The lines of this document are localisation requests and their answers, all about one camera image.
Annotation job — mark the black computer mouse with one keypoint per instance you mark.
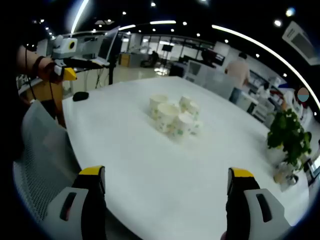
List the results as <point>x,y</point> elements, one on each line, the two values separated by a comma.
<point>80,96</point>

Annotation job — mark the ceiling air conditioner vent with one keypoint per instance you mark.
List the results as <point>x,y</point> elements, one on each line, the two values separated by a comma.
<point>300,41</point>

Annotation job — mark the person's right hand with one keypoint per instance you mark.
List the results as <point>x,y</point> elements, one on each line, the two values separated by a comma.
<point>223,236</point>

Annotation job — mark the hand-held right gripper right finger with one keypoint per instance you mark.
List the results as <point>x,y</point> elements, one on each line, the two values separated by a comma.
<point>260,215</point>

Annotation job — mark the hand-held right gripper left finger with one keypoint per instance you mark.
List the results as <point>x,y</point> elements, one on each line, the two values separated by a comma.
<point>72,212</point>

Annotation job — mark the black red machine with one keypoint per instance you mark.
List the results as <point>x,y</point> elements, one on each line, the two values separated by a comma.
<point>212,57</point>

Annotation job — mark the grey mesh chair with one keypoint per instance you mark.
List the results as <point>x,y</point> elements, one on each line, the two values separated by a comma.
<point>42,150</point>

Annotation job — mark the grey partition panel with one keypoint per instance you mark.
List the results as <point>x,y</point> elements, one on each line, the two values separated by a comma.
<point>217,82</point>

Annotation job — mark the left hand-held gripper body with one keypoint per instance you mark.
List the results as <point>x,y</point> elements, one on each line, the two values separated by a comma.
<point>67,48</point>

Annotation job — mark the small glass jar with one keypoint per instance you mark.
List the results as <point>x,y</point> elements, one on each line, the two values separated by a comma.
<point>285,177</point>

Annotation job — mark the person's left hand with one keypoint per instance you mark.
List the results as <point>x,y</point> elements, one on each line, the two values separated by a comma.
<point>48,71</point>

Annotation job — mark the dark screen on stand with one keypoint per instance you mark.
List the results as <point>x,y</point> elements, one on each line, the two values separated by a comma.
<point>167,48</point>

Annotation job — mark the green potted plant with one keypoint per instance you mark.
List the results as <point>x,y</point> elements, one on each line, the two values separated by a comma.
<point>287,132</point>

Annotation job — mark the wooden side desk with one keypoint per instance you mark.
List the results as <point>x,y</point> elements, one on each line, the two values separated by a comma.
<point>42,91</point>

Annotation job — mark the white table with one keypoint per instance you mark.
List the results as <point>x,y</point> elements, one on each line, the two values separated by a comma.
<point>155,162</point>

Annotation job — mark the curved ceiling light strip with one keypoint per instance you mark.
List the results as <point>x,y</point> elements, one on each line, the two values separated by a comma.
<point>225,28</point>

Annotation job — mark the yellow cabinet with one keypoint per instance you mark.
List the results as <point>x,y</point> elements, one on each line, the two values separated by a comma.
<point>124,59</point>

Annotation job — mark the cluster of paper cups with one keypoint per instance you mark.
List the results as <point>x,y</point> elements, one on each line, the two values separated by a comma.
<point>167,117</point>

